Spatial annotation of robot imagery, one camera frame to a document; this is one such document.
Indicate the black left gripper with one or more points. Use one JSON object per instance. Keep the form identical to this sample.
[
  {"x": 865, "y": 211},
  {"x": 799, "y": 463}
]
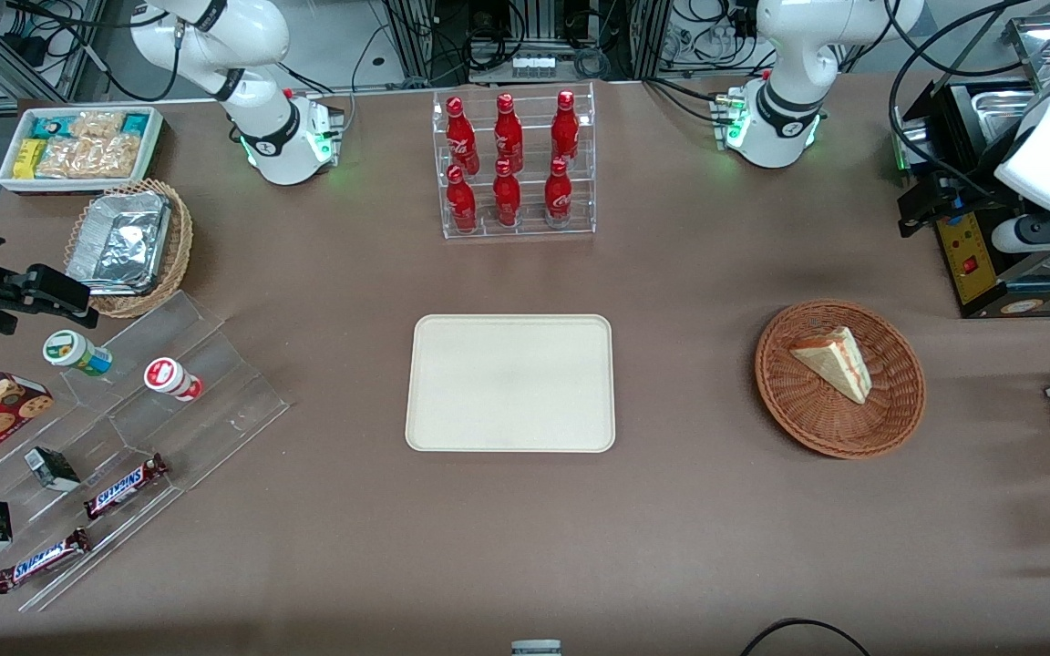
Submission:
[{"x": 970, "y": 189}]

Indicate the triangular sandwich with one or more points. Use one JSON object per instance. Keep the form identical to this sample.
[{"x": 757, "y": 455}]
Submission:
[{"x": 835, "y": 364}]

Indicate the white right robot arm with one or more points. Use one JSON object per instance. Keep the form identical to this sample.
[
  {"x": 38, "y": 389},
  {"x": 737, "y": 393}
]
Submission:
[{"x": 261, "y": 137}]

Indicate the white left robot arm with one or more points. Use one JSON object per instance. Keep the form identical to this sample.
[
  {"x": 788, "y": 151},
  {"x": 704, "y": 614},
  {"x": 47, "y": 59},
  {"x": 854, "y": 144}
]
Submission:
[{"x": 789, "y": 109}]

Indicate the light tan wicker basket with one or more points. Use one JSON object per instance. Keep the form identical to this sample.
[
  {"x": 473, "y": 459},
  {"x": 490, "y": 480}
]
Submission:
[{"x": 180, "y": 246}]

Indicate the round brown wicker basket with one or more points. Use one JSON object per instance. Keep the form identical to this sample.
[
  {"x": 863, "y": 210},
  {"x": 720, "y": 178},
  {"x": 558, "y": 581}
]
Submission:
[{"x": 817, "y": 419}]

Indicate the beige plastic tray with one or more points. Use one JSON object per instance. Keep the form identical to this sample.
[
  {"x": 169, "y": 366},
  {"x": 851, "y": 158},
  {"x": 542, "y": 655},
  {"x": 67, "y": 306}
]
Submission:
[{"x": 507, "y": 387}]

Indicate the green label white cup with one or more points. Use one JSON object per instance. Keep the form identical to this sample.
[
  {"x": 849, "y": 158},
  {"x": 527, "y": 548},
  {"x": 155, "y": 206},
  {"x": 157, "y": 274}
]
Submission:
[{"x": 74, "y": 351}]

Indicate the black machine with yellow panel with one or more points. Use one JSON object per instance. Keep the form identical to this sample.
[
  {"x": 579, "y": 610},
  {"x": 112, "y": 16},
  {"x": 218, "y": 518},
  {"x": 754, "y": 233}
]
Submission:
[{"x": 967, "y": 264}]

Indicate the aluminium foil container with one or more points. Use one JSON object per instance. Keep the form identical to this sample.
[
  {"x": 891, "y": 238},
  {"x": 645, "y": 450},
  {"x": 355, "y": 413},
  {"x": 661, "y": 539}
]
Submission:
[{"x": 119, "y": 246}]

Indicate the red label white cup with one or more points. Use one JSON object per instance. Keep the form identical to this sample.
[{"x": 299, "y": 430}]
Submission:
[{"x": 169, "y": 377}]

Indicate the yellow snack packet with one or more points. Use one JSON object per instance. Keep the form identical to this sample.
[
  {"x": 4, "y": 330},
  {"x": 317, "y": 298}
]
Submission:
[{"x": 28, "y": 158}]

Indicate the large clear cracker bag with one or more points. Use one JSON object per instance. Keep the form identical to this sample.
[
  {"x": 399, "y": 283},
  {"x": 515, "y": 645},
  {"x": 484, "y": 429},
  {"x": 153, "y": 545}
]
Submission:
[{"x": 92, "y": 158}]

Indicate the teal snack packet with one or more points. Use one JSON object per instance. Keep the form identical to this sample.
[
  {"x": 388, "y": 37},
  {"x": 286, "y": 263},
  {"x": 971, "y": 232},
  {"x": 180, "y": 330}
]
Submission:
[
  {"x": 137, "y": 124},
  {"x": 47, "y": 126}
]

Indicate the small clear cracker bag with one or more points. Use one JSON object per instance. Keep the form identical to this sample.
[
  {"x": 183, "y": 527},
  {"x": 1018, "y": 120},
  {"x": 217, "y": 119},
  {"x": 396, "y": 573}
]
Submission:
[{"x": 97, "y": 125}]

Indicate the white rectangular snack bin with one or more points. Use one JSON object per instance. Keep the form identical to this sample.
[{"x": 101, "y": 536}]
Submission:
[{"x": 156, "y": 146}]

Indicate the clear acrylic stepped display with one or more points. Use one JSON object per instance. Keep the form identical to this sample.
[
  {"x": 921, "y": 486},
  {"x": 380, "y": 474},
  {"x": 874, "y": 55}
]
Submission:
[{"x": 215, "y": 401}]

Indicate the Snickers chocolate bar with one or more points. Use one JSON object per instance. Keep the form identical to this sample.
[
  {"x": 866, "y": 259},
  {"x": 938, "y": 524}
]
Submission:
[
  {"x": 40, "y": 561},
  {"x": 124, "y": 486}
]

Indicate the steel pan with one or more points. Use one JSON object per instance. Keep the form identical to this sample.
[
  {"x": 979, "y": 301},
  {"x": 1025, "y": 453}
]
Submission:
[{"x": 1040, "y": 41}]

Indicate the red cola bottle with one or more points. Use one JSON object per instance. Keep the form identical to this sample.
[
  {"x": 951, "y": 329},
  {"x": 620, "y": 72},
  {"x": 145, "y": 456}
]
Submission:
[
  {"x": 565, "y": 129},
  {"x": 460, "y": 205},
  {"x": 507, "y": 200},
  {"x": 460, "y": 137},
  {"x": 559, "y": 199},
  {"x": 508, "y": 135}
]

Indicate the clear acrylic bottle rack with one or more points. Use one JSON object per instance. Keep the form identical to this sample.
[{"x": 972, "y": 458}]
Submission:
[{"x": 530, "y": 232}]

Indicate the white power strip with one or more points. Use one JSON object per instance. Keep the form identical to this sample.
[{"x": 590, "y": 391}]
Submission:
[{"x": 534, "y": 64}]

